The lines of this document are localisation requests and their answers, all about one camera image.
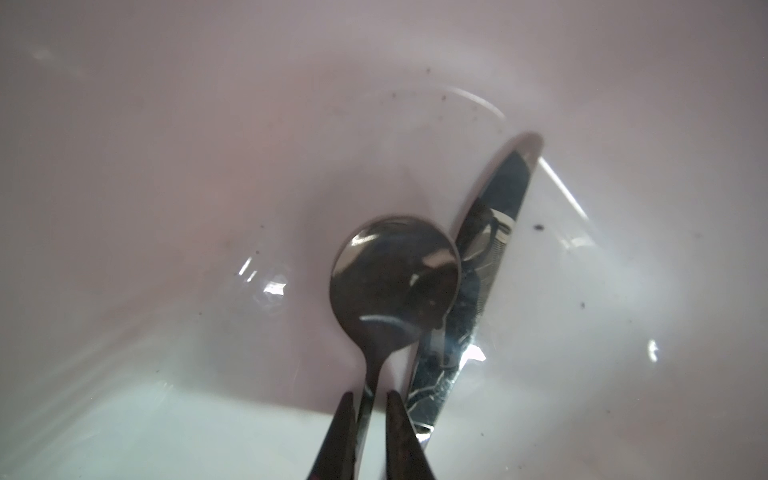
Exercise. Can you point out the white oval ceramic tray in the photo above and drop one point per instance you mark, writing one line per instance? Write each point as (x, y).
(178, 176)

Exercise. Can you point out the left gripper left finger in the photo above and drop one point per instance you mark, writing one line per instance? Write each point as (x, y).
(336, 457)

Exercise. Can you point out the metal knife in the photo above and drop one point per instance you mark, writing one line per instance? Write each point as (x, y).
(481, 240)

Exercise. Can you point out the metal spoon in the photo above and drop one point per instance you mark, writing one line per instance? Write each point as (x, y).
(393, 281)

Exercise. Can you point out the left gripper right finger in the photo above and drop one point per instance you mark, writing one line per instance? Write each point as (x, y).
(405, 459)

